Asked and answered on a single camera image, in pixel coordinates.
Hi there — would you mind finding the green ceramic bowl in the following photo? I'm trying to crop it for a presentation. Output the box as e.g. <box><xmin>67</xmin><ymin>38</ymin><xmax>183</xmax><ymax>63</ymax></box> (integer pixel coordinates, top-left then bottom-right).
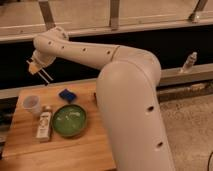
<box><xmin>51</xmin><ymin>104</ymin><xmax>87</xmax><ymax>137</ymax></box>

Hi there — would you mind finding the middle metal railing post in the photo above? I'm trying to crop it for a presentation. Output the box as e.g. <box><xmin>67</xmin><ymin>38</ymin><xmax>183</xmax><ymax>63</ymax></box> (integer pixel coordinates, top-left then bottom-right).
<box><xmin>109</xmin><ymin>0</ymin><xmax>120</xmax><ymax>30</ymax></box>

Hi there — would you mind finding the white ceramic cup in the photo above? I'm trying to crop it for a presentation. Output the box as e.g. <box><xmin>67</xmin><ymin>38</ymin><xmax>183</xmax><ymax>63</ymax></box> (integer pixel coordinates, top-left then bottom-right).
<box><xmin>22</xmin><ymin>95</ymin><xmax>42</xmax><ymax>117</ymax></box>

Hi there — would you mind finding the metal railing post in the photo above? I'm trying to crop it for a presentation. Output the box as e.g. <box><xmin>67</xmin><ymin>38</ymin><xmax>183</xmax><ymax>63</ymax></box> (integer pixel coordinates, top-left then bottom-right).
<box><xmin>38</xmin><ymin>0</ymin><xmax>55</xmax><ymax>30</ymax></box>
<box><xmin>189</xmin><ymin>0</ymin><xmax>208</xmax><ymax>23</ymax></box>
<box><xmin>109</xmin><ymin>0</ymin><xmax>120</xmax><ymax>30</ymax></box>

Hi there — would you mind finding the left metal railing post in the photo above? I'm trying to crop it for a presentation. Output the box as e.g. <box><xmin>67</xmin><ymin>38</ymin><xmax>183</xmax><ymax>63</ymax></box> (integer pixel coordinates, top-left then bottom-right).
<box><xmin>38</xmin><ymin>0</ymin><xmax>55</xmax><ymax>30</ymax></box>

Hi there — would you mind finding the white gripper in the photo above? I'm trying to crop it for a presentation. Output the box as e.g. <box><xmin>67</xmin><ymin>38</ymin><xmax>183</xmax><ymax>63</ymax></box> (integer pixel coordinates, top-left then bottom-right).
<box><xmin>27</xmin><ymin>50</ymin><xmax>55</xmax><ymax>75</ymax></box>

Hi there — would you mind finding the wooden table board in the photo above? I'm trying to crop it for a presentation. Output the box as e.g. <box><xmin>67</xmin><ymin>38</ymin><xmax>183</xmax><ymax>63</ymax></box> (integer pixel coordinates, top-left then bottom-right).
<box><xmin>0</xmin><ymin>81</ymin><xmax>115</xmax><ymax>171</ymax></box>

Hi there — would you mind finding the right metal railing post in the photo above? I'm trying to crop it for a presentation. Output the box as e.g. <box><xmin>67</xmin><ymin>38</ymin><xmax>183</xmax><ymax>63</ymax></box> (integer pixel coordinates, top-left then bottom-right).
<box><xmin>189</xmin><ymin>0</ymin><xmax>208</xmax><ymax>23</ymax></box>

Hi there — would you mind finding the small cream bottle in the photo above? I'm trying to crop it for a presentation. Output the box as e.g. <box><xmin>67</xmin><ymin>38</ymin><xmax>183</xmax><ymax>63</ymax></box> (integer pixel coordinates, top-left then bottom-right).
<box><xmin>36</xmin><ymin>106</ymin><xmax>52</xmax><ymax>142</ymax></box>

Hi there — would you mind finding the blue sponge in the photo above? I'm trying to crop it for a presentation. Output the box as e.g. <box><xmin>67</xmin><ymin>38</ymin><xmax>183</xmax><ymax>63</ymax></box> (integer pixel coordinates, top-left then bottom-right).
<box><xmin>59</xmin><ymin>89</ymin><xmax>76</xmax><ymax>103</ymax></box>

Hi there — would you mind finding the black striped eraser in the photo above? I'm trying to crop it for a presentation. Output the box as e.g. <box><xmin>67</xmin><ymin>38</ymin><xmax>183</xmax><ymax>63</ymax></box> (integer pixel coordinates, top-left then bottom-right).
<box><xmin>38</xmin><ymin>69</ymin><xmax>53</xmax><ymax>84</ymax></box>

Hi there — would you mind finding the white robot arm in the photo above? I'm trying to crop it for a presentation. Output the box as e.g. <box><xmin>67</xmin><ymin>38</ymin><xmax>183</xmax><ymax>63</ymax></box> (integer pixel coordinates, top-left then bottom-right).
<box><xmin>29</xmin><ymin>27</ymin><xmax>175</xmax><ymax>171</ymax></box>

